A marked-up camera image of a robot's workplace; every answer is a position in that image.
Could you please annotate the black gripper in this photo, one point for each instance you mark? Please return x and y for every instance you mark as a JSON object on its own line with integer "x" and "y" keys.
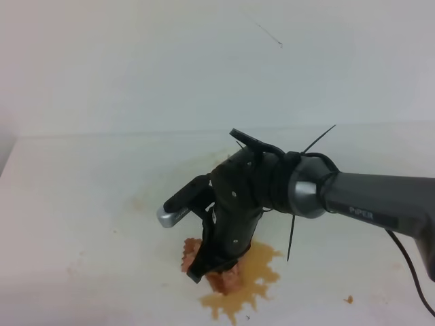
{"x": 244, "y": 185}

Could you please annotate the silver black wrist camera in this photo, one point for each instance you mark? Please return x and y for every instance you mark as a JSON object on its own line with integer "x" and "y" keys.
{"x": 195, "y": 197}

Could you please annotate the pinkish rag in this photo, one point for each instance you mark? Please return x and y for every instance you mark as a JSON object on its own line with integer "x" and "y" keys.
{"x": 225, "y": 283}

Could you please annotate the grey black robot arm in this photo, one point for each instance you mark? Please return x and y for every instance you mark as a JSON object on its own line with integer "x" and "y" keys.
{"x": 306, "y": 186}

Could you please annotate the brown coffee puddle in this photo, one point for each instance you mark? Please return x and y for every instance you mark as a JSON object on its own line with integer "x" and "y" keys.
{"x": 257, "y": 277}

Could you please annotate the small brown crumb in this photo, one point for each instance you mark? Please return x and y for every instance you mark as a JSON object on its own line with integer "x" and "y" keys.
{"x": 349, "y": 299}

